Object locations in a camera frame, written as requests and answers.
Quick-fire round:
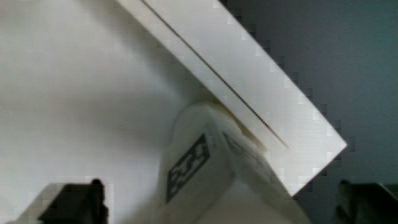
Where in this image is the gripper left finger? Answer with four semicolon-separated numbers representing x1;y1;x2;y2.
37;179;108;224

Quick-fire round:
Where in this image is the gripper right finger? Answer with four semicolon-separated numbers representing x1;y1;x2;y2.
334;180;398;224

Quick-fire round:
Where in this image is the white leg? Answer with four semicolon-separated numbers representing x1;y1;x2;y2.
155;103;311;224

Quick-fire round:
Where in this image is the white square tabletop tray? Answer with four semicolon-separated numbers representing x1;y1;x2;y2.
0;0;345;224

